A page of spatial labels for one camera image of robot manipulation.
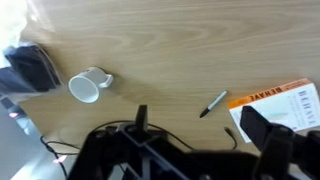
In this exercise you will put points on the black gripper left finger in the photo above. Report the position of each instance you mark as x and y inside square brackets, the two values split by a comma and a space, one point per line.
[141, 117]

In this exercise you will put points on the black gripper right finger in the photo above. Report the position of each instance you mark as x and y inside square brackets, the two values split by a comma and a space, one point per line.
[263, 133]

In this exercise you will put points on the black pen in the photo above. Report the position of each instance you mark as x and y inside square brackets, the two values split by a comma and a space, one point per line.
[213, 104]

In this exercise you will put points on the white mug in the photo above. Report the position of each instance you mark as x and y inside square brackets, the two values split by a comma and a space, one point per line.
[87, 85]

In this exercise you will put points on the orange white box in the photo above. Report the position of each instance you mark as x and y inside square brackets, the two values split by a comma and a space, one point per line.
[283, 100]

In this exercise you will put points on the clear plastic bag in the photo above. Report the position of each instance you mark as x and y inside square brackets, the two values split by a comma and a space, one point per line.
[50, 71]

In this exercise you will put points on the black packed item white label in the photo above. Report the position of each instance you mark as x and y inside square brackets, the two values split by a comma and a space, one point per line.
[33, 68]

